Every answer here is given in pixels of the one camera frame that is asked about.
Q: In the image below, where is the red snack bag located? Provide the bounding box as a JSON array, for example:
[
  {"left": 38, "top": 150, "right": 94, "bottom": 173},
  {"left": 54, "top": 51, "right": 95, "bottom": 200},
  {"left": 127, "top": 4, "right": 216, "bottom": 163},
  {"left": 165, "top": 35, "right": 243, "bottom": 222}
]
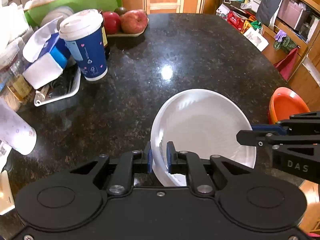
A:
[{"left": 216, "top": 4, "right": 262, "bottom": 34}]

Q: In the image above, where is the green cutting board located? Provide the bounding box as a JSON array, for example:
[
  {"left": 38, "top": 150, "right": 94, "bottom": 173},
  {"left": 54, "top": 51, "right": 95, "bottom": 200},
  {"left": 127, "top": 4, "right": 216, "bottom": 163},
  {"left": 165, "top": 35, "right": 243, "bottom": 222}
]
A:
[{"left": 24, "top": 0, "right": 122, "bottom": 27}]

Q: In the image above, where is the red apple right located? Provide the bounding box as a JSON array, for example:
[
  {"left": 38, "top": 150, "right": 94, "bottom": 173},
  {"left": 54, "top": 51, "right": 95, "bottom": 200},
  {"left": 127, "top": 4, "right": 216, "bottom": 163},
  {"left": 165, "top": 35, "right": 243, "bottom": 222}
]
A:
[{"left": 120, "top": 9, "right": 148, "bottom": 34}]

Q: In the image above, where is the white purple water bottle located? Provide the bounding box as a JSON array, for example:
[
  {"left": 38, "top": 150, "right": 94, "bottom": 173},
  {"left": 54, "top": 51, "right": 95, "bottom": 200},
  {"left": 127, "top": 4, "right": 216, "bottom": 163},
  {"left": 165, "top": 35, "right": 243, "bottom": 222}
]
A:
[{"left": 0, "top": 98, "right": 37, "bottom": 155}]

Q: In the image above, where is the blue white tissue pack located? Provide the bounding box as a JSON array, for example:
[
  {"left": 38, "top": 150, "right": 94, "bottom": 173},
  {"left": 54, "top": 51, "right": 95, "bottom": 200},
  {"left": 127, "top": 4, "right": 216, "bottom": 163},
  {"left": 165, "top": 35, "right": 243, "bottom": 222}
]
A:
[{"left": 23, "top": 33, "right": 71, "bottom": 89}]

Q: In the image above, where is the dark sauce jar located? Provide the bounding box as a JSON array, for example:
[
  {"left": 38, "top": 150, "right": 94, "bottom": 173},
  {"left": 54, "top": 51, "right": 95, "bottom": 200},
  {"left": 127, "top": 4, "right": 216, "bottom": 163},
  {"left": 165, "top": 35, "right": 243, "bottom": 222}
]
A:
[{"left": 101, "top": 18, "right": 110, "bottom": 60}]

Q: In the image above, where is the red hanging cloth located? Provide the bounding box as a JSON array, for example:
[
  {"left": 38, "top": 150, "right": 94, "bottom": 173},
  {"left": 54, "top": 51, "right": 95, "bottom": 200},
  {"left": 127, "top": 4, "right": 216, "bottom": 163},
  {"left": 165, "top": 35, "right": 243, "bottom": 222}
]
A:
[{"left": 274, "top": 48, "right": 298, "bottom": 81}]

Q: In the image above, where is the dark hanging apron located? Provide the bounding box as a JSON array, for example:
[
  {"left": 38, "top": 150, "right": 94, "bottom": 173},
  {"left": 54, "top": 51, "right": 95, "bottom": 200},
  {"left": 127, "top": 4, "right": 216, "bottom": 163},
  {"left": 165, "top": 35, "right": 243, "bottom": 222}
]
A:
[{"left": 256, "top": 0, "right": 282, "bottom": 27}]

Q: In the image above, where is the brown kiwi fruit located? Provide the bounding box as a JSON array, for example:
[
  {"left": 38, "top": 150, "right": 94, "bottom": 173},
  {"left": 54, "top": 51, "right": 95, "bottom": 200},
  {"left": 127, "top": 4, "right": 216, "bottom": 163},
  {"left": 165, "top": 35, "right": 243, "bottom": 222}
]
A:
[{"left": 114, "top": 7, "right": 128, "bottom": 16}]

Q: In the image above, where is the red apple left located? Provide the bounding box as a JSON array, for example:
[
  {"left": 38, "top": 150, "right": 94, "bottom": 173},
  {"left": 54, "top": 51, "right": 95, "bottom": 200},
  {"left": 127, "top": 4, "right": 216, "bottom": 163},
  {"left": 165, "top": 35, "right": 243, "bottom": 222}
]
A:
[{"left": 103, "top": 11, "right": 121, "bottom": 35}]

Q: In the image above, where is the red apple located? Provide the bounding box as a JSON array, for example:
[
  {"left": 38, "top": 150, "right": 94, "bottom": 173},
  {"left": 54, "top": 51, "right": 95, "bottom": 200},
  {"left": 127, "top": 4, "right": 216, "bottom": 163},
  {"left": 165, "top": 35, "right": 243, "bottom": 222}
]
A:
[
  {"left": 103, "top": 11, "right": 121, "bottom": 35},
  {"left": 120, "top": 9, "right": 148, "bottom": 34}
]

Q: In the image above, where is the white window gift box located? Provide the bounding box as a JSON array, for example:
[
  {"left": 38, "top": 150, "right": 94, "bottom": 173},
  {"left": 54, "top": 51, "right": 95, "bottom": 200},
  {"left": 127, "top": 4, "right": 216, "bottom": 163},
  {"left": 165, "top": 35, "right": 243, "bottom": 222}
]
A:
[{"left": 244, "top": 27, "right": 268, "bottom": 52}]

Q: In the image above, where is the blue paper coffee cup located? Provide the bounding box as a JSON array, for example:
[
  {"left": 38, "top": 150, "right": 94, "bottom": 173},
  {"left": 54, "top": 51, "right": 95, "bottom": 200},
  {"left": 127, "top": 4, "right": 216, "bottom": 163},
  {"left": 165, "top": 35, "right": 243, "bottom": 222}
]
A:
[{"left": 59, "top": 9, "right": 108, "bottom": 81}]

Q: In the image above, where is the orange plastic plate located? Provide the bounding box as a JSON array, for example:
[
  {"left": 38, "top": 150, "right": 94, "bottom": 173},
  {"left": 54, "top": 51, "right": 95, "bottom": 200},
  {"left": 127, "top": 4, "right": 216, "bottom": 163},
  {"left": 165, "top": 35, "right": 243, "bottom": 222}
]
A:
[{"left": 268, "top": 87, "right": 310, "bottom": 124}]

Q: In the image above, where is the purple rubber glove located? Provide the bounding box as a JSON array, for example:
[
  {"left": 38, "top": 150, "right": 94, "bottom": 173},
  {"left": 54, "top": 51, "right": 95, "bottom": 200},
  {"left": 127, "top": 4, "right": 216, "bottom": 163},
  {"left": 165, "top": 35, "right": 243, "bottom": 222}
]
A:
[{"left": 274, "top": 29, "right": 287, "bottom": 43}]

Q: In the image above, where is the white ribbed bowl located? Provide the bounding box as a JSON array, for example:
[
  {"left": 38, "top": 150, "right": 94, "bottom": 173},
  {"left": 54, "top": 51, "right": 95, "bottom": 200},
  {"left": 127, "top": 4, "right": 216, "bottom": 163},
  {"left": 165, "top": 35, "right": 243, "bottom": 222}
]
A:
[{"left": 150, "top": 89, "right": 257, "bottom": 186}]

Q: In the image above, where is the white plastic tray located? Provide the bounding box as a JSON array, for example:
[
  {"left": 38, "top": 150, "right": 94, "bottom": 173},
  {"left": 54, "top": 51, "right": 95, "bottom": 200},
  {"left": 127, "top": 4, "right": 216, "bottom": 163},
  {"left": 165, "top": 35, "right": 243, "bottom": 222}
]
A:
[{"left": 34, "top": 64, "right": 81, "bottom": 107}]

